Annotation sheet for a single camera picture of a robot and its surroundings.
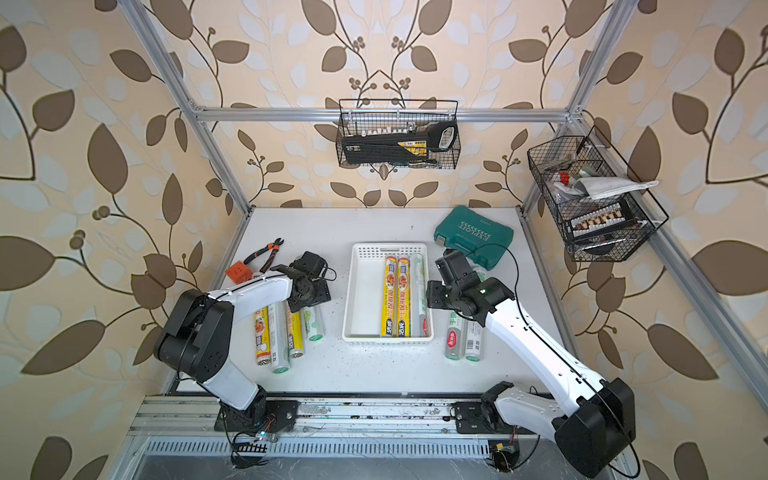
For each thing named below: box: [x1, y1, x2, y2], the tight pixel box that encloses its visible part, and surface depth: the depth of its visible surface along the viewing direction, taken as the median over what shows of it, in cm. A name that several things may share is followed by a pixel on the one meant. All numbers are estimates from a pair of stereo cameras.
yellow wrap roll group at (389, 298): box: [380, 256, 398, 337], surface depth 93 cm
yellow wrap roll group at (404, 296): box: [397, 256, 411, 338], surface depth 95 cm
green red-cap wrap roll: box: [444, 310, 467, 361], surface depth 84 cm
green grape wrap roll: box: [304, 304, 324, 342], surface depth 88 cm
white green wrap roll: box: [415, 254, 429, 337], surface depth 93 cm
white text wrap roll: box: [465, 317, 484, 362], surface depth 84 cm
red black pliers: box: [243, 237, 284, 273], surface depth 110 cm
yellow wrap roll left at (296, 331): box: [287, 301, 305, 358], surface depth 88 cm
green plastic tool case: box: [434, 205, 514, 271], surface depth 110 cm
